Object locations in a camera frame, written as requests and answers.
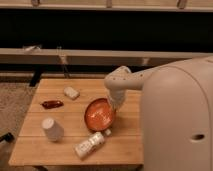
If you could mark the white plastic bottle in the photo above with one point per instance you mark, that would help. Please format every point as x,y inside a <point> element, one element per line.
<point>87,146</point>

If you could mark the orange ceramic bowl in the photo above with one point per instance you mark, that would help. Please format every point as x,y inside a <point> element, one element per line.
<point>99,115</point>

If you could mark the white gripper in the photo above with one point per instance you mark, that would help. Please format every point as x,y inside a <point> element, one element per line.
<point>116,99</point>

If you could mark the wooden table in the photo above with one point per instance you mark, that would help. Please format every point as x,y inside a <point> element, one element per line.
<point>123,146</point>

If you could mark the red chip bag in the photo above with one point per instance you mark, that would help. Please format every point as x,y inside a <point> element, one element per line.
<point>52,104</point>

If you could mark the black object at left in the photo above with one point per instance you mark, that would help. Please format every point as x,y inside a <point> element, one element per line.
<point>8,137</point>

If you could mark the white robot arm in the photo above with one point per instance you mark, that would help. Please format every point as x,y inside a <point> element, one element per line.
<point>176,112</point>

